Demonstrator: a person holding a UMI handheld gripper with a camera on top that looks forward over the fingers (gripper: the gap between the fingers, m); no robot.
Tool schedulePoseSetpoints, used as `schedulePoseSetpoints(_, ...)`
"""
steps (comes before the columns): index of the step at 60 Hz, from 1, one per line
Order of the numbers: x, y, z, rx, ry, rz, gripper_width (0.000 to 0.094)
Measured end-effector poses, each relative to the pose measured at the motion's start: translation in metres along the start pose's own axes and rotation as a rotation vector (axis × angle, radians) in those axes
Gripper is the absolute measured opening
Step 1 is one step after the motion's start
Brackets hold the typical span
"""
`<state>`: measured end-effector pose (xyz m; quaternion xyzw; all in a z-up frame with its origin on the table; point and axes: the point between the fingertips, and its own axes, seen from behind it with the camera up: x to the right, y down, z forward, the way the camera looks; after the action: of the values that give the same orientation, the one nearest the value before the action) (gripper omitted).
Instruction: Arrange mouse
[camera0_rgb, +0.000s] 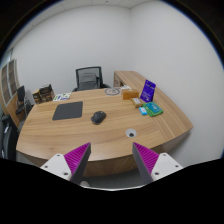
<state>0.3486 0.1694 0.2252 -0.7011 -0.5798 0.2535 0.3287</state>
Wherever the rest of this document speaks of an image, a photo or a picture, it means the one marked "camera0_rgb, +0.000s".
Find small tan box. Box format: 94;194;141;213
131;98;142;108

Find brown desk organizer boxes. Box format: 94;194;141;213
32;84;55;104

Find wooden bookshelf cabinet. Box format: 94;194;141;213
0;59;20;121

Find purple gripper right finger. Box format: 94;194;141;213
132;142;182;184

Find black side chair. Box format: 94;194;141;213
16;86;32;115

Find black computer mouse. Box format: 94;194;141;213
91;111;106;125

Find brown cardboard box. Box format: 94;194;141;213
122;89;139;100

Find black chair at left edge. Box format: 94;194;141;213
0;114;19;161

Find green notebook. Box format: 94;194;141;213
143;102;163;117

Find dark grey mouse pad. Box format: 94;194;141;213
52;101;83;120

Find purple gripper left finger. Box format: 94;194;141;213
41;142;91;185

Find silver desk cable grommet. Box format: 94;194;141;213
125;129;137;138

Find colourful leaflet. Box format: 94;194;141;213
53;93;71;101

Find black mesh office chair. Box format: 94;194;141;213
73;66;109;92

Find wooden office desk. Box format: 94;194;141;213
15;70;194;178

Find round grey coaster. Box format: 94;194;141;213
104;88;120;96

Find small blue box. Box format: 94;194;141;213
139;107;147;115

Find purple standing sign card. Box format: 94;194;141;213
140;80;156;102

